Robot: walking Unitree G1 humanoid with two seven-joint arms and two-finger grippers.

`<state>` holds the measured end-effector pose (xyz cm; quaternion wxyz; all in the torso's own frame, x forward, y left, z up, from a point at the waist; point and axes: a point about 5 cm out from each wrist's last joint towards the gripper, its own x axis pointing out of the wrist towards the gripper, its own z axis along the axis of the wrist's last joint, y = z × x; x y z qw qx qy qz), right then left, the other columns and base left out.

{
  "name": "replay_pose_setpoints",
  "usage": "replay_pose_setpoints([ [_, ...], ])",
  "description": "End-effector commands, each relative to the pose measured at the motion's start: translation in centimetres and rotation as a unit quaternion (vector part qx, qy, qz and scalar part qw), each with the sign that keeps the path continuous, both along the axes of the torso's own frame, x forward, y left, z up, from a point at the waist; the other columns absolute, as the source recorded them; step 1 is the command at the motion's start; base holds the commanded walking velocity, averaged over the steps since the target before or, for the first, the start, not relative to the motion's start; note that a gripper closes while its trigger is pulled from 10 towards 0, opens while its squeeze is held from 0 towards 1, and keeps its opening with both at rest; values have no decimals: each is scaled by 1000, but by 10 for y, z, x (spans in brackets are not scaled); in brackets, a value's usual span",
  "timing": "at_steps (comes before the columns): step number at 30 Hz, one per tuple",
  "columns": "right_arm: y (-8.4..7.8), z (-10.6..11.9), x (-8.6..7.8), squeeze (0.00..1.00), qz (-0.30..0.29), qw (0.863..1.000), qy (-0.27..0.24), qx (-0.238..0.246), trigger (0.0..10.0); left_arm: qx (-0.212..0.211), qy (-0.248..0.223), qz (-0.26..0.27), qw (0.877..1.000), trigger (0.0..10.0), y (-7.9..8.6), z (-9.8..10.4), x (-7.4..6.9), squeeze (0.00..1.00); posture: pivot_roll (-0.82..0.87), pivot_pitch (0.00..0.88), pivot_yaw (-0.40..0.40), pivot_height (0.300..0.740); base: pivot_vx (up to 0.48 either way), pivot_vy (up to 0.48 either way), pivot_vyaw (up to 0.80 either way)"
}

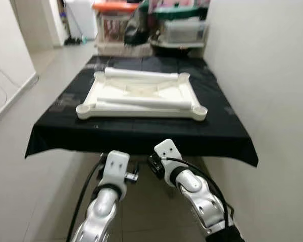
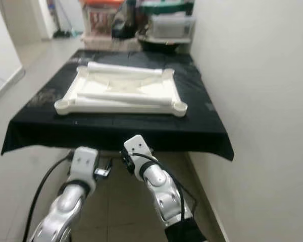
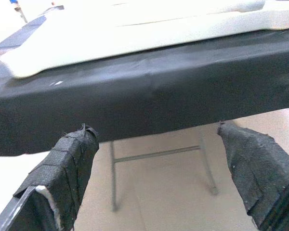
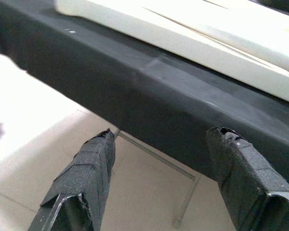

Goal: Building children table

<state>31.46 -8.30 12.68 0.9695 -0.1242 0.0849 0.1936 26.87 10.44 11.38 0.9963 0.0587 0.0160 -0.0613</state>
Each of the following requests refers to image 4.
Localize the white plastic table top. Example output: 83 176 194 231
54 0 289 106

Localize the grey metal table frame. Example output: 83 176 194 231
114 129 202 228

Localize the black tablecloth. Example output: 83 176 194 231
0 0 289 193

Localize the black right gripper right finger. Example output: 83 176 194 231
206 126 289 231

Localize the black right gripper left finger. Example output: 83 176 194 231
27 128 117 231

